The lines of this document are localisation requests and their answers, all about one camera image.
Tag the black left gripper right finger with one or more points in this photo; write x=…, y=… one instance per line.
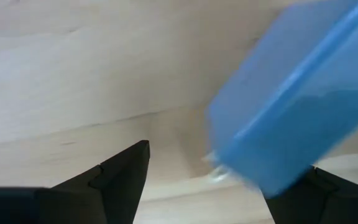
x=328, y=199

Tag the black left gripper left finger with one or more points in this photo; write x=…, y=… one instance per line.
x=73, y=202

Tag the blue plastic box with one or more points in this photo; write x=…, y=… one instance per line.
x=291, y=109

